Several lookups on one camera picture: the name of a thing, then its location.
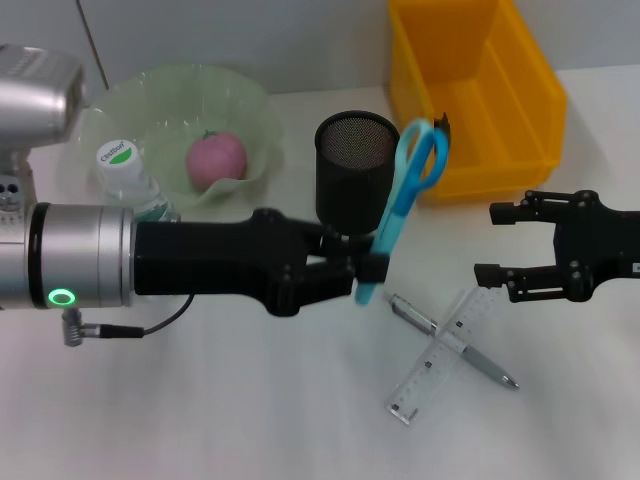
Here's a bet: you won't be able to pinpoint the clear plastic ruler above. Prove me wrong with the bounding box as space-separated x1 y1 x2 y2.
383 287 504 427

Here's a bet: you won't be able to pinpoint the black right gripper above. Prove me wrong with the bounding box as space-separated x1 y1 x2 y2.
472 189 640 304

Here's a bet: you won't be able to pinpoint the clear green-label water bottle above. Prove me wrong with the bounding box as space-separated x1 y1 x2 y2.
96 139 182 225

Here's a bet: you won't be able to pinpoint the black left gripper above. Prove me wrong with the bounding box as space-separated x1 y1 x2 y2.
134 208 376 318

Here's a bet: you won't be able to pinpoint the translucent green fruit plate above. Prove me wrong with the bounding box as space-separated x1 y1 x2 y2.
54 62 286 211

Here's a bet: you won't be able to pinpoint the black mesh pen holder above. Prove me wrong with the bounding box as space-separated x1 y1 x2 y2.
313 110 403 237

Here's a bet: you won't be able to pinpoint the pink peach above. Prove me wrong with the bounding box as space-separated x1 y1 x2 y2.
186 129 249 190

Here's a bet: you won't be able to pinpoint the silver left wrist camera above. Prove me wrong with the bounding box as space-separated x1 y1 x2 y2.
0 43 86 151

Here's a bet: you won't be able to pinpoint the yellow plastic bin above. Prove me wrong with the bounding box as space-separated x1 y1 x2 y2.
388 0 569 204

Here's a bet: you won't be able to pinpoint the blue capped scissors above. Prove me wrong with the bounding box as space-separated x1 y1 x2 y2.
354 118 450 305

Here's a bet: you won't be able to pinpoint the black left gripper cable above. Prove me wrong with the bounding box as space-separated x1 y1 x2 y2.
62 293 196 348

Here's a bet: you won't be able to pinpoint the grey clear ballpoint pen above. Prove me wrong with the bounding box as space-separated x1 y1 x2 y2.
383 292 521 390

